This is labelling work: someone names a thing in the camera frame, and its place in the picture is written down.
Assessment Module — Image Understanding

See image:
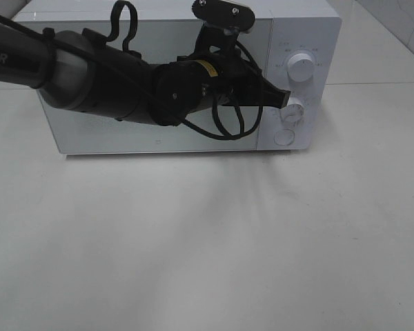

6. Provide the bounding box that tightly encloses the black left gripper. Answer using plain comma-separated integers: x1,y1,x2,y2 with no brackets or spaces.
177,44,290,109

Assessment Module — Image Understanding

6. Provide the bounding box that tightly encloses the white timer knob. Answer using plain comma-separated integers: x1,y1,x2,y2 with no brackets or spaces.
280,97,305,123

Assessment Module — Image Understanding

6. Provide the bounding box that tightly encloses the round white door button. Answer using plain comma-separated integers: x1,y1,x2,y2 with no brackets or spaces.
273,129,295,146

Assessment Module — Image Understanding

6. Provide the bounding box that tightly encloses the white microwave door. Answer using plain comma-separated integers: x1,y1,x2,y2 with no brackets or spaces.
16,14,271,154

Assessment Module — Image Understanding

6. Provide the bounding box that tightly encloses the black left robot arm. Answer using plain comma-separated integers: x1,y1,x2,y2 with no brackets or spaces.
0,1,290,140

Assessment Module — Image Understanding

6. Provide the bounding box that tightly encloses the upper white power knob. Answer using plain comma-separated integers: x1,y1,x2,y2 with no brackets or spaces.
286,50,315,83

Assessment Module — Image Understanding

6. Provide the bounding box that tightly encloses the white microwave oven body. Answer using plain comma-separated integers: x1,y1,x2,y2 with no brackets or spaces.
14,1,342,151

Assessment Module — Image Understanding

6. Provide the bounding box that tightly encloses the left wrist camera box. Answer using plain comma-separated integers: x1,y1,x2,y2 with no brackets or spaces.
191,0,256,32

